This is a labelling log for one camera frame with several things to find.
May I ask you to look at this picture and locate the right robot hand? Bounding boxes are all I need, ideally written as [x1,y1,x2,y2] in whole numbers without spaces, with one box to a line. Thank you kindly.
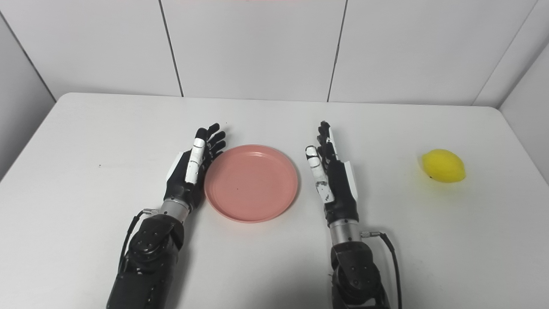
[305,121,359,227]

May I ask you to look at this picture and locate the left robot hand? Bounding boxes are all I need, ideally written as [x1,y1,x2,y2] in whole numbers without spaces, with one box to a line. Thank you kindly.
[164,123,226,212]

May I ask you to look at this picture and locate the pink plate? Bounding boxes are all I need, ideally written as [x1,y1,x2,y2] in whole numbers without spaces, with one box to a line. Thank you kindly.
[204,145,299,223]

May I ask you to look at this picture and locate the yellow lemon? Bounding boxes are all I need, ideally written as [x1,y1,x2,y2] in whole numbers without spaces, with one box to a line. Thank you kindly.
[421,149,466,184]

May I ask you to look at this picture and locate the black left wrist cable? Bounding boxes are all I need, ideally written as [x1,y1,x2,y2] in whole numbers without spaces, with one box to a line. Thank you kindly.
[118,209,160,275]

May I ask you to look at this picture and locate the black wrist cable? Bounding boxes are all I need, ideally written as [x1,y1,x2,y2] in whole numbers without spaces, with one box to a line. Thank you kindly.
[118,209,160,275]
[361,231,403,309]

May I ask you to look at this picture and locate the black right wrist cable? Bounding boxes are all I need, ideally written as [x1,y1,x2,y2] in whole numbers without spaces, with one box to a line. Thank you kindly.
[361,231,403,309]

